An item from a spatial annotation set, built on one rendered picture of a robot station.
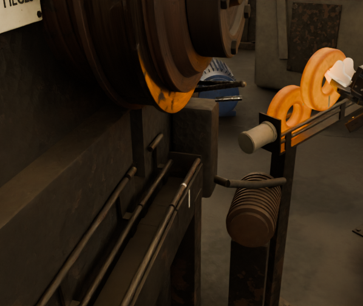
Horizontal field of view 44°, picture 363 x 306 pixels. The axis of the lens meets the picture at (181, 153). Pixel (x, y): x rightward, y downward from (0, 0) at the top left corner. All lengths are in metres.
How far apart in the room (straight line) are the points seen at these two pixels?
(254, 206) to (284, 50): 2.46
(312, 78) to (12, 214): 0.78
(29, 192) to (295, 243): 1.49
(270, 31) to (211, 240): 2.05
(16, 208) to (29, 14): 0.24
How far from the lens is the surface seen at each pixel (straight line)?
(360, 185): 2.45
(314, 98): 1.15
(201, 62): 0.75
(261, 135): 1.19
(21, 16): 0.60
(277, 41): 3.57
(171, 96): 0.73
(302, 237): 2.00
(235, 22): 0.80
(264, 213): 1.17
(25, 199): 0.59
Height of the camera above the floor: 1.17
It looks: 26 degrees down
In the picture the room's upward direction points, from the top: 1 degrees counter-clockwise
